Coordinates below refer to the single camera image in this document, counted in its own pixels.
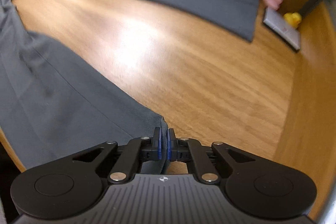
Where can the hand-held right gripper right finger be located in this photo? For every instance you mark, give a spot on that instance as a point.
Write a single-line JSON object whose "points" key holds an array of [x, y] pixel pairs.
{"points": [[169, 145]]}

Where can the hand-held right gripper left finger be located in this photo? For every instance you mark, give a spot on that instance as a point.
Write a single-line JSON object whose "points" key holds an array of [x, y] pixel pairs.
{"points": [[158, 144]]}

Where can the grey pants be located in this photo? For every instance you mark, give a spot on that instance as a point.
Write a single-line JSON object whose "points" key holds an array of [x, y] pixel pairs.
{"points": [[52, 98]]}

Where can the silver flat box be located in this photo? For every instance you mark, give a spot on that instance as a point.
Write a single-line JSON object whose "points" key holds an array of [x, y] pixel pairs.
{"points": [[281, 27]]}

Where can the yellow rubber duck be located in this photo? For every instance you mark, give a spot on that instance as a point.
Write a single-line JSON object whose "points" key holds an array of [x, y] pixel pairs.
{"points": [[292, 20]]}

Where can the pink toy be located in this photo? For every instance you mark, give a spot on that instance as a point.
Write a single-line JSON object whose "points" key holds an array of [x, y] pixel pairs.
{"points": [[273, 0]]}

